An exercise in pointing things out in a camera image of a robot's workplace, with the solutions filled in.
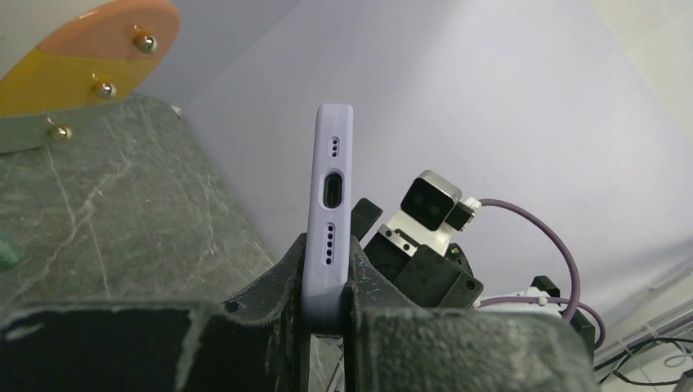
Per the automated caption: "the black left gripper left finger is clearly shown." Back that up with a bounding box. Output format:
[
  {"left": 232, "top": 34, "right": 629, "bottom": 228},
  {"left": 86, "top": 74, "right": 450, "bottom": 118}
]
[{"left": 1, "top": 235, "right": 309, "bottom": 391}]

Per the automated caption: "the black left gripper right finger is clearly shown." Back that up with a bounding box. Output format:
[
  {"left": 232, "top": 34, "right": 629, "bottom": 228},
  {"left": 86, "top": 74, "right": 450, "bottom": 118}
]
[{"left": 344, "top": 239, "right": 598, "bottom": 391}]

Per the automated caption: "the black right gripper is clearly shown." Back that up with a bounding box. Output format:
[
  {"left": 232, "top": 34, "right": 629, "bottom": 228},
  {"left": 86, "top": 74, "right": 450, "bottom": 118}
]
[{"left": 351, "top": 198, "right": 484, "bottom": 309}]

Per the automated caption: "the phone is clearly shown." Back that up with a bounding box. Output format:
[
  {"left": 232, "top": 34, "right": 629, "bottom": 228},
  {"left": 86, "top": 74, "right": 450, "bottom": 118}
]
[{"left": 301, "top": 103, "right": 353, "bottom": 336}]

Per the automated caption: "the small green plastic tool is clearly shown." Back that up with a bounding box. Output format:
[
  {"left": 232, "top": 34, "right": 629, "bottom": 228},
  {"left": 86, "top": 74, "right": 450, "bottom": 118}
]
[{"left": 0, "top": 232, "right": 22, "bottom": 270}]

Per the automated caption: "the round beige drawer cabinet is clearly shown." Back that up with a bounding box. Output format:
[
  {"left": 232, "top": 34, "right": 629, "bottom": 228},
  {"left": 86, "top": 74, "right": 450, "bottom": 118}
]
[{"left": 1, "top": 0, "right": 181, "bottom": 154}]

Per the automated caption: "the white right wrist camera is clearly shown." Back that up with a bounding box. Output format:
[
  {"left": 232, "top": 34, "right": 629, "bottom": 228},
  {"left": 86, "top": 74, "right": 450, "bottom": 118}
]
[{"left": 378, "top": 170, "right": 481, "bottom": 257}]

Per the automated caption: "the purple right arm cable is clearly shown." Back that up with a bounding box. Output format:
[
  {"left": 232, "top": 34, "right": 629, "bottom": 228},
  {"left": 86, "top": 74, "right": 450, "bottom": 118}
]
[{"left": 476, "top": 198, "right": 606, "bottom": 350}]

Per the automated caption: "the aluminium frame rail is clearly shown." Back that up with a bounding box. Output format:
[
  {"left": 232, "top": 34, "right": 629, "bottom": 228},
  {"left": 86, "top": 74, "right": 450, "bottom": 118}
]
[{"left": 594, "top": 295, "right": 692, "bottom": 391}]

